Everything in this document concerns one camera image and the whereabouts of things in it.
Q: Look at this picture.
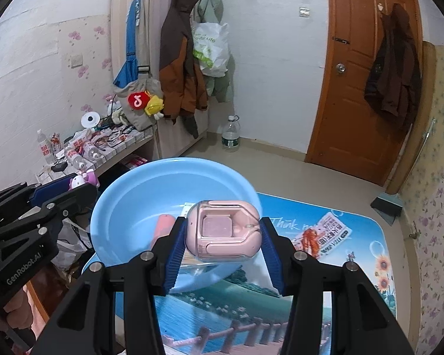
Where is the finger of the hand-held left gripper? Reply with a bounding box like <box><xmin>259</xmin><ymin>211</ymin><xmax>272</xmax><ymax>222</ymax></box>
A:
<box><xmin>0</xmin><ymin>173</ymin><xmax>78</xmax><ymax>230</ymax></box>
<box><xmin>0</xmin><ymin>184</ymin><xmax>98</xmax><ymax>246</ymax></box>

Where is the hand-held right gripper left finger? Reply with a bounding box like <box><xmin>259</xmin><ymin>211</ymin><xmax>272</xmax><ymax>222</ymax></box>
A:
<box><xmin>41</xmin><ymin>216</ymin><xmax>187</xmax><ymax>355</ymax></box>

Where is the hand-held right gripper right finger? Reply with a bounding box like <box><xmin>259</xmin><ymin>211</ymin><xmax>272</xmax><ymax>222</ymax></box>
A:
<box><xmin>259</xmin><ymin>216</ymin><xmax>417</xmax><ymax>355</ymax></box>

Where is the pink and white cat toy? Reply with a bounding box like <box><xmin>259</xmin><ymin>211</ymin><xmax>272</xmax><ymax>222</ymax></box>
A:
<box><xmin>68</xmin><ymin>169</ymin><xmax>100</xmax><ymax>193</ymax></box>

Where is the pink rectangular case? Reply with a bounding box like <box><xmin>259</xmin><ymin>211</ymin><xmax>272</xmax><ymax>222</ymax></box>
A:
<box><xmin>150</xmin><ymin>214</ymin><xmax>176</xmax><ymax>248</ymax></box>

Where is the light blue plastic basin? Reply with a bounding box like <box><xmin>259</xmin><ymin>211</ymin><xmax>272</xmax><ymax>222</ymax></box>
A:
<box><xmin>90</xmin><ymin>157</ymin><xmax>263</xmax><ymax>294</ymax></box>

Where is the pink earbuds case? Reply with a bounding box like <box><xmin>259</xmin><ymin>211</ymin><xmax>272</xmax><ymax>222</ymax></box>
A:
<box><xmin>184</xmin><ymin>200</ymin><xmax>261</xmax><ymax>263</ymax></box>

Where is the snack packet with red print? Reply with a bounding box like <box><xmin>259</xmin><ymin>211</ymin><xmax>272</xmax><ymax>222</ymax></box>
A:
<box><xmin>290</xmin><ymin>211</ymin><xmax>353</xmax><ymax>256</ymax></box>

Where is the blue and grey shoulder bag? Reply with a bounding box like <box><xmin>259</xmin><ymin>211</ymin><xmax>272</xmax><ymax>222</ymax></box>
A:
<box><xmin>113</xmin><ymin>0</ymin><xmax>165</xmax><ymax>130</ymax></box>

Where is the scenic print desktop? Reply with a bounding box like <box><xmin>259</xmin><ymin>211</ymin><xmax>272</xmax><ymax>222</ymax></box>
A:
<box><xmin>83</xmin><ymin>192</ymin><xmax>398</xmax><ymax>355</ymax></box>

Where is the person's left hand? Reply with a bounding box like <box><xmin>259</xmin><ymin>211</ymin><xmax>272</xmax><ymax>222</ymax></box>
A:
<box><xmin>5</xmin><ymin>288</ymin><xmax>36</xmax><ymax>344</ymax></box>

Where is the small bottle red label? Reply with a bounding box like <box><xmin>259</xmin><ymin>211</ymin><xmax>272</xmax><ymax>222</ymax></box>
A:
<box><xmin>67</xmin><ymin>148</ymin><xmax>87</xmax><ymax>169</ymax></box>
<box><xmin>37</xmin><ymin>129</ymin><xmax>55</xmax><ymax>163</ymax></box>

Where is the white shopping bag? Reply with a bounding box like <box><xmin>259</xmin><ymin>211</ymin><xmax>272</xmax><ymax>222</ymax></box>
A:
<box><xmin>55</xmin><ymin>218</ymin><xmax>93</xmax><ymax>270</ymax></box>

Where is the pile of snack packets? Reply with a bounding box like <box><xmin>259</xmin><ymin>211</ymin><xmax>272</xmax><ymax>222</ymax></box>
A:
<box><xmin>59</xmin><ymin>126</ymin><xmax>149</xmax><ymax>163</ymax></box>

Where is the red cardboard box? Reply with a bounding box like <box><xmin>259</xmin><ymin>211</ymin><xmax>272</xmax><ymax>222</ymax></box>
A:
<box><xmin>120</xmin><ymin>155</ymin><xmax>149</xmax><ymax>171</ymax></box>

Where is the red plush toy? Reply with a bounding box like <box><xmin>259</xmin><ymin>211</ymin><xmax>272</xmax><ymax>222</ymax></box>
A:
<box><xmin>128</xmin><ymin>91</ymin><xmax>152</xmax><ymax>112</ymax></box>

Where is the yellow plush toy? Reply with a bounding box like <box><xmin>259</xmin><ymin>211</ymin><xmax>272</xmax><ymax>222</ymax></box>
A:
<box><xmin>144</xmin><ymin>94</ymin><xmax>166</xmax><ymax>121</ymax></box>

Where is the large clear water bottle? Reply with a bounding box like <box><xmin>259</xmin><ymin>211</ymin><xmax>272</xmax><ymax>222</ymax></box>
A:
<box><xmin>222</xmin><ymin>115</ymin><xmax>241</xmax><ymax>152</ymax></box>

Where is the brown wooden door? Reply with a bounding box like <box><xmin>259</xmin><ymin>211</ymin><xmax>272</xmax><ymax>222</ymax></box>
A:
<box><xmin>305</xmin><ymin>0</ymin><xmax>424</xmax><ymax>185</ymax></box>

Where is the brown hooded jacket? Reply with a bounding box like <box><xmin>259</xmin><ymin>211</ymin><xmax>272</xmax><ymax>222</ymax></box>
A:
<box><xmin>159</xmin><ymin>0</ymin><xmax>210</xmax><ymax>139</ymax></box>

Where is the white plastic bag green print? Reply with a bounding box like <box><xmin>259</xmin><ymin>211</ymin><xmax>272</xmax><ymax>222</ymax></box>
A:
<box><xmin>191</xmin><ymin>21</ymin><xmax>231</xmax><ymax>78</ymax></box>

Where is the dark brown jacket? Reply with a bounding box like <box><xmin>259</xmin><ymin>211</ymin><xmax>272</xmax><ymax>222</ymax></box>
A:
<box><xmin>364</xmin><ymin>4</ymin><xmax>422</xmax><ymax>130</ymax></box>

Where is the grey dustpan with long handle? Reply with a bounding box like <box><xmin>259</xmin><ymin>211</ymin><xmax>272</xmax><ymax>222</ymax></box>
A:
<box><xmin>370</xmin><ymin>118</ymin><xmax>435</xmax><ymax>226</ymax></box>

